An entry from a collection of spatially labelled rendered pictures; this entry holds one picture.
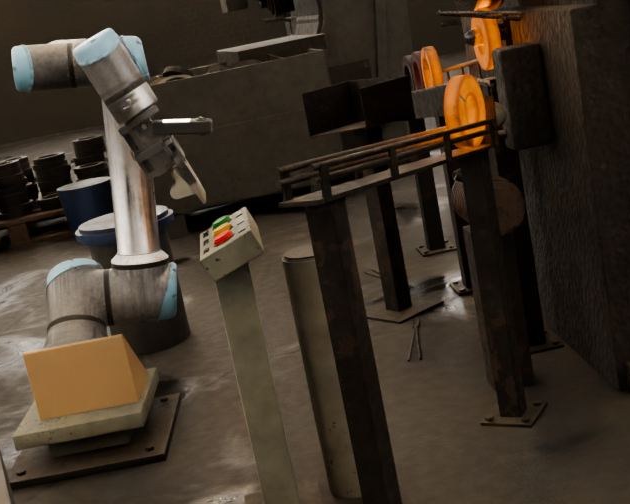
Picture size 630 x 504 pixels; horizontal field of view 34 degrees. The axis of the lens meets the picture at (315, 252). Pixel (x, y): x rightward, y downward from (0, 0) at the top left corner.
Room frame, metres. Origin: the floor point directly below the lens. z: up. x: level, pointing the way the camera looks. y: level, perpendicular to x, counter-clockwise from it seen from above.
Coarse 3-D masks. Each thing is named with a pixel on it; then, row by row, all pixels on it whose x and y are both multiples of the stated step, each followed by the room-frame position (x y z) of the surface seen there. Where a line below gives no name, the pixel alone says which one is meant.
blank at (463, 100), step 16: (464, 80) 2.17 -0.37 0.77; (448, 96) 2.14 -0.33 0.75; (464, 96) 2.16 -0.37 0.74; (480, 96) 2.23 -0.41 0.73; (448, 112) 2.13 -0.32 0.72; (464, 112) 2.15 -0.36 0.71; (480, 112) 2.22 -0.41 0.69; (448, 128) 2.14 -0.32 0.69; (480, 128) 2.21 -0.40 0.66; (464, 144) 2.15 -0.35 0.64
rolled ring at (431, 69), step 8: (424, 48) 3.39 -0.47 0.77; (432, 48) 3.37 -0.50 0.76; (424, 56) 3.40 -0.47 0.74; (432, 56) 3.34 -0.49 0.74; (424, 64) 3.45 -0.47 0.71; (432, 64) 3.32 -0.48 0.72; (424, 72) 3.47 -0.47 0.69; (432, 72) 3.32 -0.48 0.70; (440, 72) 3.32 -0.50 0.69; (424, 80) 3.48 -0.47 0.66; (432, 80) 3.33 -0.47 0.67; (440, 80) 3.32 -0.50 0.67
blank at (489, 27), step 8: (488, 8) 2.67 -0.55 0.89; (472, 24) 2.73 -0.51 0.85; (480, 24) 2.66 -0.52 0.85; (488, 24) 2.62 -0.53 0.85; (496, 24) 2.62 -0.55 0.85; (488, 32) 2.61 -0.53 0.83; (496, 32) 2.61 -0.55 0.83; (488, 40) 2.61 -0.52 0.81; (496, 40) 2.61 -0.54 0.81; (480, 48) 2.71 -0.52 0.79; (488, 48) 2.62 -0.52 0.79; (480, 56) 2.70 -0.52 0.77; (488, 56) 2.63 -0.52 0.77; (480, 64) 2.72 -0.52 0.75; (488, 64) 2.64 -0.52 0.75
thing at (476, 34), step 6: (498, 24) 2.68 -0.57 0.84; (504, 24) 2.68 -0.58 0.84; (474, 30) 2.67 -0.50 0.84; (480, 30) 2.67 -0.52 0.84; (504, 30) 2.67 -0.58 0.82; (510, 30) 2.67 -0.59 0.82; (468, 36) 2.67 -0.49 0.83; (474, 36) 2.66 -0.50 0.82; (480, 36) 2.66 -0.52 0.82; (504, 36) 2.67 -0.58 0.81; (510, 36) 2.67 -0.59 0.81; (468, 42) 2.67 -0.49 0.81; (474, 42) 2.67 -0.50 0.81; (480, 42) 2.67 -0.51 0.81
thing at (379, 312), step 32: (320, 96) 3.24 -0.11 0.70; (352, 96) 3.32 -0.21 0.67; (384, 96) 3.05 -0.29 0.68; (320, 128) 3.23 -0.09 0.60; (352, 128) 3.08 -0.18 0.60; (384, 192) 3.12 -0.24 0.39; (384, 224) 3.10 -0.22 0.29; (384, 256) 3.12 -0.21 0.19; (384, 288) 3.14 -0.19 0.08; (384, 320) 3.06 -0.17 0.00
